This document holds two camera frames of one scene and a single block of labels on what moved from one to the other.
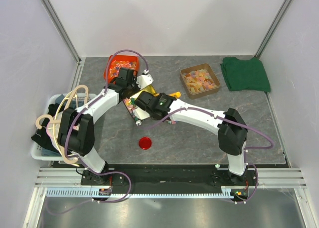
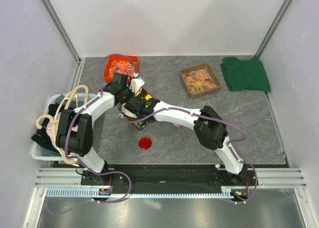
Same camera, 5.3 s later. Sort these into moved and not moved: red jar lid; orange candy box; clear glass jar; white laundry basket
Moved: clear glass jar
Not moved: orange candy box; white laundry basket; red jar lid
